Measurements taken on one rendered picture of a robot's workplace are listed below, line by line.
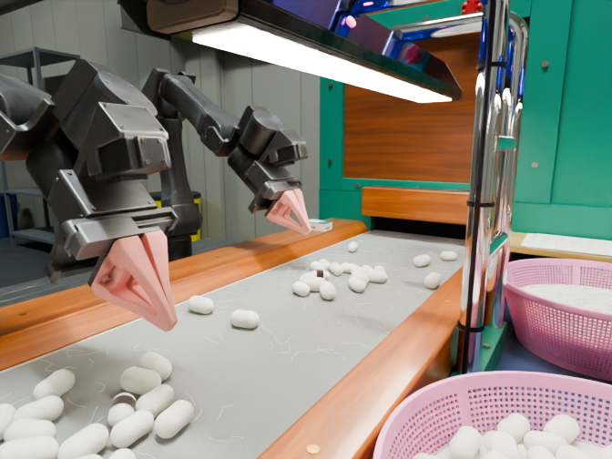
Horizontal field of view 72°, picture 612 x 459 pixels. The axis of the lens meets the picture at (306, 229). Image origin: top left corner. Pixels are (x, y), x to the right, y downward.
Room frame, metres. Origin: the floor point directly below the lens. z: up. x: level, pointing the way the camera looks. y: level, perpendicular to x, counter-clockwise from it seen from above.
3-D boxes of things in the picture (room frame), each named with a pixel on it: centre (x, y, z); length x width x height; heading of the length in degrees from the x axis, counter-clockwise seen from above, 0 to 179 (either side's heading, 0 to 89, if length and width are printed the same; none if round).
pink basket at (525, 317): (0.56, -0.41, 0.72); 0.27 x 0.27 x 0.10
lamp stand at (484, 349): (0.52, -0.15, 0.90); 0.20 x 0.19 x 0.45; 147
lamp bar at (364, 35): (0.57, -0.09, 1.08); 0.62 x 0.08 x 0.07; 147
